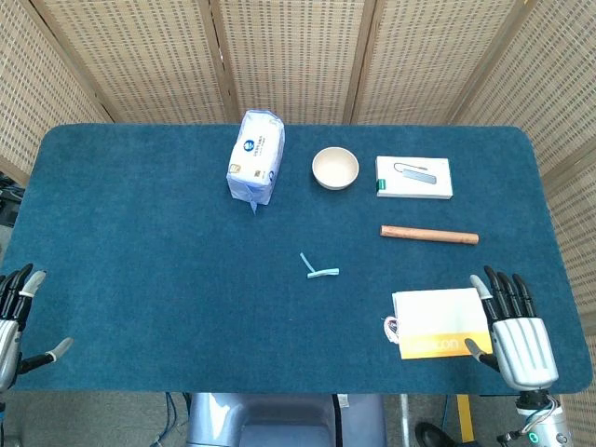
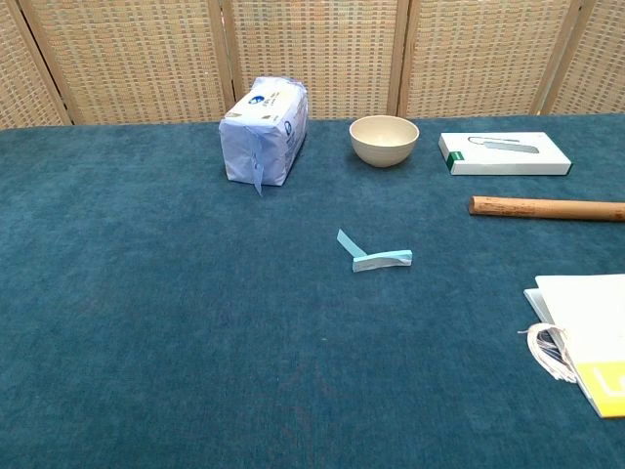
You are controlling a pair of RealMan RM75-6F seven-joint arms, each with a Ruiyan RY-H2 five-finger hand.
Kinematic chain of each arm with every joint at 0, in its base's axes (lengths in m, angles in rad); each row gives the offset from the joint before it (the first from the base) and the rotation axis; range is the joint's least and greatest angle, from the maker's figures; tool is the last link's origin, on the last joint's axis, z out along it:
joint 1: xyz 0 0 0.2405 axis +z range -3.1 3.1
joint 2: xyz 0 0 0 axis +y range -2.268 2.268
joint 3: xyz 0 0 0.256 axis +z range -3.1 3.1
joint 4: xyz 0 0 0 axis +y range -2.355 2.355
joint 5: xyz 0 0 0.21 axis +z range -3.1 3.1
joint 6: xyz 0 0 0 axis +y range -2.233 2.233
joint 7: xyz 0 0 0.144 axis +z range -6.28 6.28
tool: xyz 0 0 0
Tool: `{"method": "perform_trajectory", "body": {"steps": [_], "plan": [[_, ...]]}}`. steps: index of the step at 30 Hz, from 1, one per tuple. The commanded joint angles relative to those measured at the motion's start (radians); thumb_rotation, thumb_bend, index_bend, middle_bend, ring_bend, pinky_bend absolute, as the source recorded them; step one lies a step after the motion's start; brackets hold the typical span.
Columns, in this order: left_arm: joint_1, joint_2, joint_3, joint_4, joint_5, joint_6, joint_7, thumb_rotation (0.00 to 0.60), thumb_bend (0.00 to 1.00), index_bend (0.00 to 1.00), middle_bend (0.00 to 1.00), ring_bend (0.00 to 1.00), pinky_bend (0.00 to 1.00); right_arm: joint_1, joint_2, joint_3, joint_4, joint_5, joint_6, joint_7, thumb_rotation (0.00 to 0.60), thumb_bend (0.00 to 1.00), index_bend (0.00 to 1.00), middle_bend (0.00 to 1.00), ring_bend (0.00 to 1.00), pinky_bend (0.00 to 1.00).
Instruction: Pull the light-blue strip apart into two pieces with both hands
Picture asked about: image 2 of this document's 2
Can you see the beige bowl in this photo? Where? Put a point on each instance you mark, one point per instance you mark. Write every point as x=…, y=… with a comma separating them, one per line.
x=386, y=151

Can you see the teal tablecloth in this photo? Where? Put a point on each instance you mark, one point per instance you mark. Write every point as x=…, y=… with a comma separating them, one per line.
x=146, y=293

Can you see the brown wooden rod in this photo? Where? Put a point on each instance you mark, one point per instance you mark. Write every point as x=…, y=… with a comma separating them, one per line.
x=537, y=208

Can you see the white blue tissue pack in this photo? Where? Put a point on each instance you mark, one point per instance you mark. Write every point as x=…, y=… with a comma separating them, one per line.
x=263, y=141

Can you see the white yellow Lexicon book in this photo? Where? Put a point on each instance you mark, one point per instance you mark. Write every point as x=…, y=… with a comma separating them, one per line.
x=586, y=317

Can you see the white flat product box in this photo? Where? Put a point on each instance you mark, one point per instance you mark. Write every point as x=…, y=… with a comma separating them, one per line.
x=503, y=151

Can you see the woven wooden folding screen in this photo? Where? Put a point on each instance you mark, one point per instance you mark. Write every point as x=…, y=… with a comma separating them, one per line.
x=146, y=58

